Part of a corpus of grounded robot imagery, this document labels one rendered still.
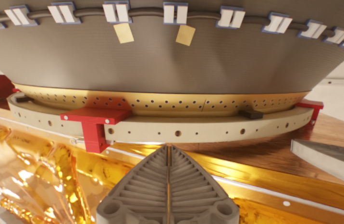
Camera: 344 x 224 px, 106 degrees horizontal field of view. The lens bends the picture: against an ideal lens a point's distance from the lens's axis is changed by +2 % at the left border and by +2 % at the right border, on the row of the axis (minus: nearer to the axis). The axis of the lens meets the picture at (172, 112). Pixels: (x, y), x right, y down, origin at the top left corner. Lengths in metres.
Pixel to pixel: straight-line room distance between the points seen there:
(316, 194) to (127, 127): 0.38
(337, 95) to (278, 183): 6.33
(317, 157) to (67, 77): 0.44
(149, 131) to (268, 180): 0.26
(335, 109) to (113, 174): 6.63
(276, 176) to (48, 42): 0.50
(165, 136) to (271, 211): 0.27
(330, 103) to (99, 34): 6.57
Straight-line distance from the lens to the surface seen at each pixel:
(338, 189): 0.39
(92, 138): 0.33
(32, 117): 0.50
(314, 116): 0.74
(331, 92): 6.55
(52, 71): 0.39
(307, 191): 0.38
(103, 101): 0.35
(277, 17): 0.28
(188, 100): 0.30
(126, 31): 0.25
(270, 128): 0.42
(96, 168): 0.52
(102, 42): 0.27
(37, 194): 0.98
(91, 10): 0.25
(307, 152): 0.26
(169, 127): 0.28
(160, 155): 0.16
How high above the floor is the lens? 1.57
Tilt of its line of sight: 16 degrees up
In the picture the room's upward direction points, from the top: 178 degrees counter-clockwise
